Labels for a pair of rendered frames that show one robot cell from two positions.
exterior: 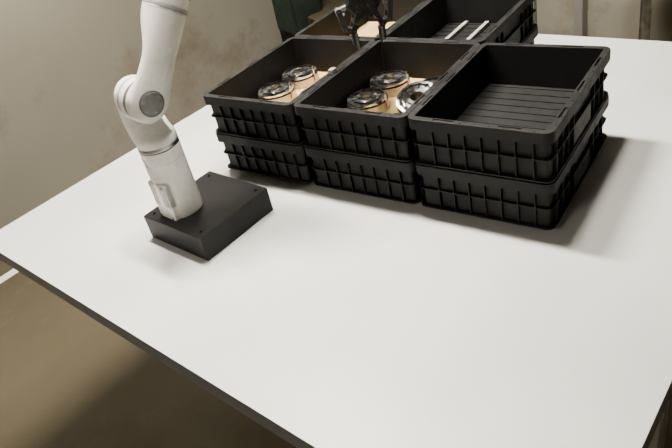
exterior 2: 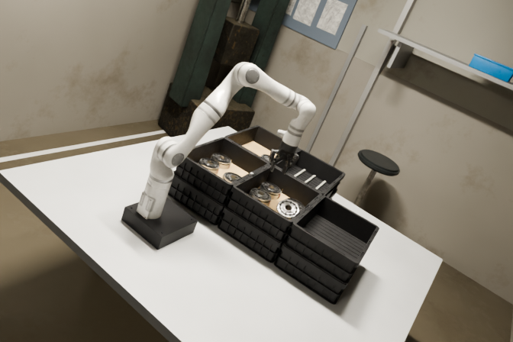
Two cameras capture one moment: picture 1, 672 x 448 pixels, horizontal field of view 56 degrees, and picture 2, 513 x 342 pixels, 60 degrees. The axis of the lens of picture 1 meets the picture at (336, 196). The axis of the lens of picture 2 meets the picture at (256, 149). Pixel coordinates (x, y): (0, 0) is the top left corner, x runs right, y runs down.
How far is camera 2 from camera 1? 0.71 m
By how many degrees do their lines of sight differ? 21
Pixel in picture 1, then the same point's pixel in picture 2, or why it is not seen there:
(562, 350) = not seen: outside the picture
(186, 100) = (93, 108)
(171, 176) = (159, 196)
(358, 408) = not seen: outside the picture
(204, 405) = (66, 324)
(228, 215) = (177, 229)
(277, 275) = (198, 275)
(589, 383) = not seen: outside the picture
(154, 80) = (185, 149)
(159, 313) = (130, 272)
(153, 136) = (164, 172)
